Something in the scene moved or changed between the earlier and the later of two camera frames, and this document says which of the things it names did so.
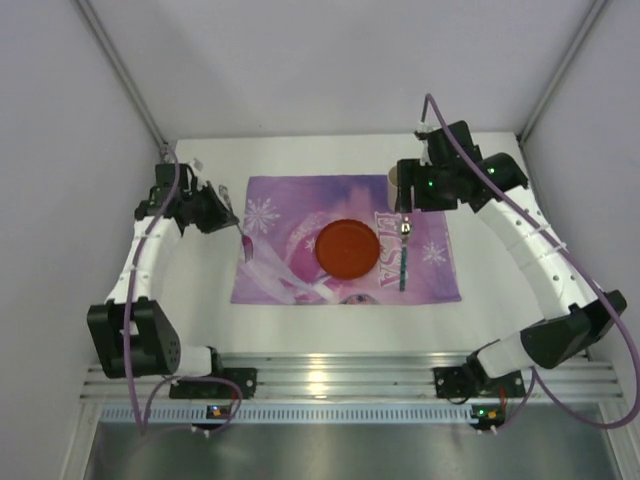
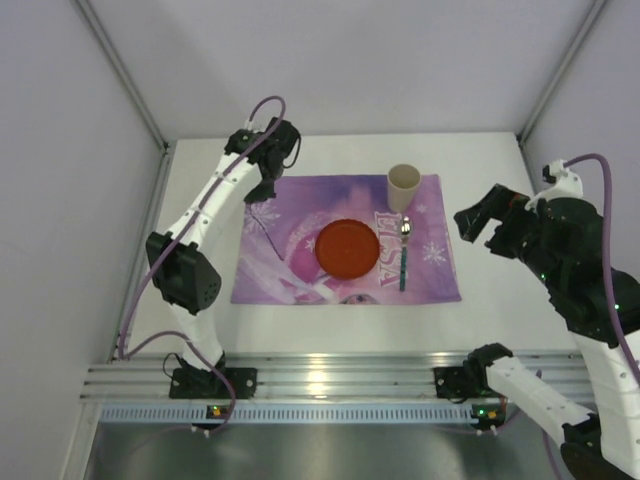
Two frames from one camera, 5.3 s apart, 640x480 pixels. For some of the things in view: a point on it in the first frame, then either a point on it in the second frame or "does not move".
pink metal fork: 247,245 -> 265,231
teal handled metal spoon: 405,230 does not move
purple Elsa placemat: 285,216 does not move
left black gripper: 210,209 -> 267,176
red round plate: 346,249 does not move
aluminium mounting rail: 577,375 does not move
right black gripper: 405,186 -> 501,220
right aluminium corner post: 573,49 does not move
